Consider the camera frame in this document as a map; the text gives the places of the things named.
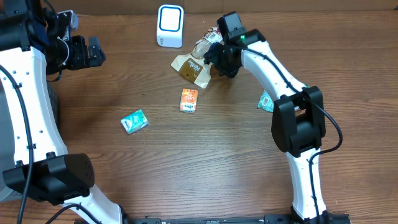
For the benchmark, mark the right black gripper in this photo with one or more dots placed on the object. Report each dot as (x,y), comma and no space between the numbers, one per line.
(214,58)

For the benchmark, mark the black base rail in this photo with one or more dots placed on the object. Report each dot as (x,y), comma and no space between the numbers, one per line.
(267,219)

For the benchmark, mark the small teal tissue pack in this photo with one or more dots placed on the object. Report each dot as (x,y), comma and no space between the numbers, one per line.
(135,122)

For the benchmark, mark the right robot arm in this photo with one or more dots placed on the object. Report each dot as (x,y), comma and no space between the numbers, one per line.
(298,120)

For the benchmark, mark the brown snack pouch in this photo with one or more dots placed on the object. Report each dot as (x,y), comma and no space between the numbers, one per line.
(191,66)

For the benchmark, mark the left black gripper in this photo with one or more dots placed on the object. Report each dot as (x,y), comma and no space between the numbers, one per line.
(86,53)

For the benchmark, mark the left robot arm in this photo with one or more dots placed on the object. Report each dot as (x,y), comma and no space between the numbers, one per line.
(37,42)

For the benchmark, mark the small orange tissue pack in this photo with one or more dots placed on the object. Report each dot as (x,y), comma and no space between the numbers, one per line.
(188,102)

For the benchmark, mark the white barcode scanner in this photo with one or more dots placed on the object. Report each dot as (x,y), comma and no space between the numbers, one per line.
(169,31)

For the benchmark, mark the teal snack bar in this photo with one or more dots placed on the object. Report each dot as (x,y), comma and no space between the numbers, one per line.
(265,102)

